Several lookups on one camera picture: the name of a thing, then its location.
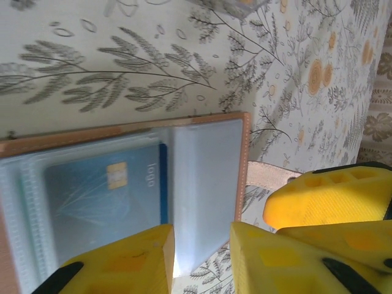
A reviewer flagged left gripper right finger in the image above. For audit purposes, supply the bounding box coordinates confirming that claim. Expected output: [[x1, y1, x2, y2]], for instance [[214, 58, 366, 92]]
[[230, 222, 392, 294]]

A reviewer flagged floral tablecloth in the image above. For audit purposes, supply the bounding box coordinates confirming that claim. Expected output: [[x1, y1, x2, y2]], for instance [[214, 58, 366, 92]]
[[0, 0, 390, 294]]

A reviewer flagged blue credit card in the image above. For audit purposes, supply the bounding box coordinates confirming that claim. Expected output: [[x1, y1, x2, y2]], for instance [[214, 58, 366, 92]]
[[42, 143, 168, 265]]

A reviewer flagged pink leather card holder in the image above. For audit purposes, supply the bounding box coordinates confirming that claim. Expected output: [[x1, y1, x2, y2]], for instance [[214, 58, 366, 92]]
[[0, 111, 296, 294]]

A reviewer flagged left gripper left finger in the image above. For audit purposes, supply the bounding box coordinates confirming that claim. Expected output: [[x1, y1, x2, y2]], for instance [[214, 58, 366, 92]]
[[32, 223, 176, 294]]

